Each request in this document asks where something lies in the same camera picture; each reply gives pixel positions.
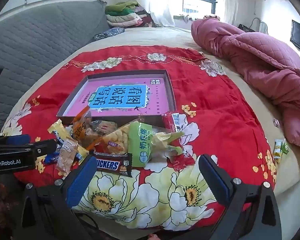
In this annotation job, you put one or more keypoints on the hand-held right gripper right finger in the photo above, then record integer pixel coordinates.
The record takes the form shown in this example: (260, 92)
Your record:
(215, 180)

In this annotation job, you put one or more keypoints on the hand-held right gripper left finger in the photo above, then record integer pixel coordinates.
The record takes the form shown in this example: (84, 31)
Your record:
(81, 180)

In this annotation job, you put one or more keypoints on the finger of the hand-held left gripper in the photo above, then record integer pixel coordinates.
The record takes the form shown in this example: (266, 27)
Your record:
(17, 139)
(46, 147)

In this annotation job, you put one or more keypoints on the blue cookie packet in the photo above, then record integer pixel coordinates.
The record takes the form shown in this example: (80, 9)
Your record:
(50, 158)

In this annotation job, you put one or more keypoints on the yellow wafer bar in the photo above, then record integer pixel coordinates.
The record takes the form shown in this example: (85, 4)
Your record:
(60, 130)

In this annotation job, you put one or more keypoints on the beige cake packet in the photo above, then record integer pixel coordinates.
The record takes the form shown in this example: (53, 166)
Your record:
(66, 157)

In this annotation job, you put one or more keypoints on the brown chocolate bar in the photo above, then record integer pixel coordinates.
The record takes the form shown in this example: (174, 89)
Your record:
(110, 165)

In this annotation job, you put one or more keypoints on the orange snack packet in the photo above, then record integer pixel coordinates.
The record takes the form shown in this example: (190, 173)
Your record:
(80, 127)

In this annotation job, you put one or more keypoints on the puffed corn snack packet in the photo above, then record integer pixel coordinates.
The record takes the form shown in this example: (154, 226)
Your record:
(117, 140)

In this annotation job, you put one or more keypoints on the clear biscuit packet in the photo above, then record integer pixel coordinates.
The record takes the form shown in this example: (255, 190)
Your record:
(105, 127)

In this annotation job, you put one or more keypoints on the green snack packet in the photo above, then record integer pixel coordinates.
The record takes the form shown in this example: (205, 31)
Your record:
(140, 145)

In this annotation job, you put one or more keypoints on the red snack packet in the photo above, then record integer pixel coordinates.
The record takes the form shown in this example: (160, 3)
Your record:
(168, 122)

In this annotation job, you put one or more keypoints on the red floral blanket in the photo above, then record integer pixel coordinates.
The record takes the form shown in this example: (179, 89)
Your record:
(215, 120)

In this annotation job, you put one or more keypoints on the small yellow green packet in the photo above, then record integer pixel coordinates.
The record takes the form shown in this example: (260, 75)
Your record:
(277, 150)

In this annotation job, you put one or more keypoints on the small pink white packet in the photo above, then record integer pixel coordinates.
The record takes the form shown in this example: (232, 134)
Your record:
(276, 123)

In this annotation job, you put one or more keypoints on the pink book with blue label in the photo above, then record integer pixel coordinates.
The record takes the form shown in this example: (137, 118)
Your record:
(110, 85)

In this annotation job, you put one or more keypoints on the grey padded headboard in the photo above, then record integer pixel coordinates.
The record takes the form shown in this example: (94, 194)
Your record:
(40, 42)

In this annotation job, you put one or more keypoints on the pink quilt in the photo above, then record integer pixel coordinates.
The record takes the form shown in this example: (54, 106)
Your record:
(260, 60)

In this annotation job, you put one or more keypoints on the blue patterned cloth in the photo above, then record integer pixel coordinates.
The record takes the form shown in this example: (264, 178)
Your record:
(110, 33)

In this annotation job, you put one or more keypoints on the pile of folded clothes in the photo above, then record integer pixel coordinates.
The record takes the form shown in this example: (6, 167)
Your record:
(125, 15)

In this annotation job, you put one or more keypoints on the black bag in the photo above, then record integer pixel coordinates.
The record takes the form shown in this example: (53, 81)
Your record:
(246, 28)

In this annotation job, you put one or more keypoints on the crumpled patterned cloth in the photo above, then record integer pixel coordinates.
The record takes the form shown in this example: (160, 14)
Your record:
(211, 17)

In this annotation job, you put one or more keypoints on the white sheer curtain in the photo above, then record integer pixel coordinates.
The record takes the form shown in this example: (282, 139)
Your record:
(155, 0)

